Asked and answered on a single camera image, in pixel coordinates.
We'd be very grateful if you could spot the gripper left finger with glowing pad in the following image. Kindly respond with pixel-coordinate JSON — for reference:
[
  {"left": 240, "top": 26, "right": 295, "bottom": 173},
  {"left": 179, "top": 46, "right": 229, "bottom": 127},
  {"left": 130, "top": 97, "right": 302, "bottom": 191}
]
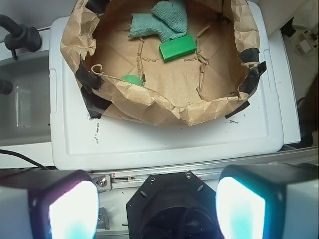
[{"left": 0, "top": 170, "right": 99, "bottom": 239}]

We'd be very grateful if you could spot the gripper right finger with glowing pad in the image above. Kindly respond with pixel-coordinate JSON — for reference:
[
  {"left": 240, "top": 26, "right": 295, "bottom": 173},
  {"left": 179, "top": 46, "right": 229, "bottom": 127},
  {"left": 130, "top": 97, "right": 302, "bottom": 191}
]
[{"left": 216, "top": 164, "right": 319, "bottom": 239}]

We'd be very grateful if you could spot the green ball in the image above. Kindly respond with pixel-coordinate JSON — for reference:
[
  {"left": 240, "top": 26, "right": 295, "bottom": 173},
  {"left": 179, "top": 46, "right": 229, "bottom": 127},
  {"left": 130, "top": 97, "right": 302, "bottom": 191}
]
[{"left": 121, "top": 75, "right": 144, "bottom": 86}]

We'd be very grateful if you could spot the white plastic tray lid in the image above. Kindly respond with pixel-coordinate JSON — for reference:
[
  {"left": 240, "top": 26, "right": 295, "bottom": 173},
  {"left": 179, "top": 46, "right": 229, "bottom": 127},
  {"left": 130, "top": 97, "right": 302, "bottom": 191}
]
[{"left": 49, "top": 2, "right": 284, "bottom": 171}]

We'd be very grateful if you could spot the clear plastic bin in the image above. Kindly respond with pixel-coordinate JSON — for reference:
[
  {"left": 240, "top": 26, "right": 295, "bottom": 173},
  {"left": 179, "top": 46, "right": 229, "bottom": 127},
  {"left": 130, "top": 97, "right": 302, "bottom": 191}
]
[{"left": 0, "top": 51, "right": 52, "bottom": 146}]

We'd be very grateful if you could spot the crumpled brown paper bag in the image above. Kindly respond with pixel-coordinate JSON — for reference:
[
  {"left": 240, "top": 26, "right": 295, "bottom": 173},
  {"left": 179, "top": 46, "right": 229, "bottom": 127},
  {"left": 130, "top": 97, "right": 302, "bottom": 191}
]
[{"left": 61, "top": 0, "right": 266, "bottom": 126}]

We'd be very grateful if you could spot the green rectangular block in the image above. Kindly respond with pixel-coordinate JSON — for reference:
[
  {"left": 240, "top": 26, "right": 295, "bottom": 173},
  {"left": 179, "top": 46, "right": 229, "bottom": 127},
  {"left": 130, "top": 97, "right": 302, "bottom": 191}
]
[{"left": 159, "top": 35, "right": 197, "bottom": 63}]

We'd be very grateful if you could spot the teal microfiber cloth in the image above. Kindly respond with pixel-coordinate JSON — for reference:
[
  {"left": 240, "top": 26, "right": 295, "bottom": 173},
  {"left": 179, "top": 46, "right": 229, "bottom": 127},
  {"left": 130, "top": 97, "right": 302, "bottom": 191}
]
[{"left": 129, "top": 0, "right": 188, "bottom": 43}]

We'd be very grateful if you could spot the black cable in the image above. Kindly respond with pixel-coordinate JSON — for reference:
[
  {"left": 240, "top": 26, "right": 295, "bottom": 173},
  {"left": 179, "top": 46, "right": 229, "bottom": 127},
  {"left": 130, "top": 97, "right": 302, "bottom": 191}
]
[{"left": 0, "top": 149, "right": 50, "bottom": 171}]

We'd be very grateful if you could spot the black octagonal mount plate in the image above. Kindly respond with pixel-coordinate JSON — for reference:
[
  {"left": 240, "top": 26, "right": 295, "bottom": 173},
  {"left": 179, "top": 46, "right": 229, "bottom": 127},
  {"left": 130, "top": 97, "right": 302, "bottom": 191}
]
[{"left": 126, "top": 172, "right": 222, "bottom": 239}]

